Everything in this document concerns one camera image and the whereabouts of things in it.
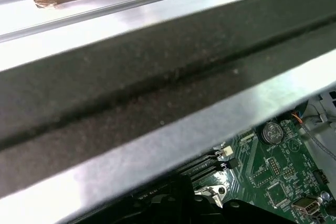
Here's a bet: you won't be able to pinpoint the black open PC case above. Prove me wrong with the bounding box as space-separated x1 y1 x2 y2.
0 0 336 224

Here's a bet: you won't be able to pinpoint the green motherboard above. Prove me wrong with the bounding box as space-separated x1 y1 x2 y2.
181 118 336 224

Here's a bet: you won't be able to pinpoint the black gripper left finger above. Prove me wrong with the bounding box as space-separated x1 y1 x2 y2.
125 175 196 224

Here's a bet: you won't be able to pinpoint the black four pin connector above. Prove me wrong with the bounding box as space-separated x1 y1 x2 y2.
312 169 329 191

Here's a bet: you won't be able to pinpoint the orange red wire bundle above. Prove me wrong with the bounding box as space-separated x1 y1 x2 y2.
287 110 307 124

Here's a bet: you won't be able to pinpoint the round coin cell battery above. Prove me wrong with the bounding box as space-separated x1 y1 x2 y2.
258 120 285 145

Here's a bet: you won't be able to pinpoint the black pin header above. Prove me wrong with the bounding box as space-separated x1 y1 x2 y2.
265 156 281 177

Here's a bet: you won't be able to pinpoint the square black chip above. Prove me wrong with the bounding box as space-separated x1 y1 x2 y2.
265 181 289 207

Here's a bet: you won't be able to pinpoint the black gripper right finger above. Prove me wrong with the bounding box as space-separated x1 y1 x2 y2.
222 200 299 224

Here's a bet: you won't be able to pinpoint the flat ribbon connector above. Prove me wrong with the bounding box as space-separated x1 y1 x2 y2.
240 129 259 142

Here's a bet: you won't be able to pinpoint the RAM slot black clips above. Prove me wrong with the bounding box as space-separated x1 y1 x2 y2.
190 158 240 183

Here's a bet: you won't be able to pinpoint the internal USB port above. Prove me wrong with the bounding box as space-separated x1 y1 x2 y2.
291 194 320 216

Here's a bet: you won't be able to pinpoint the grey braided wire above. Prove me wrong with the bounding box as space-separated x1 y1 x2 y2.
298 119 336 161

